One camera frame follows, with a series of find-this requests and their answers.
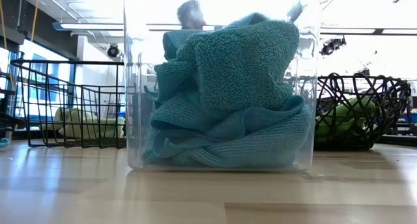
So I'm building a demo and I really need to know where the person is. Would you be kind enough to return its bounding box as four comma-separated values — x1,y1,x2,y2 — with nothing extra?
177,0,207,31

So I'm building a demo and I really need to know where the teal terry microfiber towel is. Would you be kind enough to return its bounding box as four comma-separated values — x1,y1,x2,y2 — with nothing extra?
162,12,301,111

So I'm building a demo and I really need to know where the black wire rectangular basket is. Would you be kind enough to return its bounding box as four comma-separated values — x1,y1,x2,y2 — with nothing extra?
9,59,128,150

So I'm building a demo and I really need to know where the dark background shelf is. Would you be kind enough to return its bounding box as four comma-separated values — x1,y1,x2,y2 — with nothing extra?
0,87,26,129

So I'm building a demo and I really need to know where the clear plastic bin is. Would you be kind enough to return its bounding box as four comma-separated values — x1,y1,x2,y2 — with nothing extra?
122,0,322,172

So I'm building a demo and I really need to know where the long ceiling light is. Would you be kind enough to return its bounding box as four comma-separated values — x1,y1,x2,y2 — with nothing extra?
320,27,417,36
51,21,209,32

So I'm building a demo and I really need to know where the pale green microfiber towel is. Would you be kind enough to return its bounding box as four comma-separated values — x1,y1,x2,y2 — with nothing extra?
40,107,127,139

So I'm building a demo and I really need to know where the dark woven round basket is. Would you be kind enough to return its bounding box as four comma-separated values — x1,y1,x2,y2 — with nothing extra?
314,72,413,152

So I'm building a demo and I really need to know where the black ceiling spotlight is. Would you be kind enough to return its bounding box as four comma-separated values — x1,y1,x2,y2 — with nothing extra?
320,36,347,57
106,44,120,59

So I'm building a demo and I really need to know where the yellow hanging strap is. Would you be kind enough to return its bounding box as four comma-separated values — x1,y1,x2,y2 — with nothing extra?
0,0,7,51
31,0,40,44

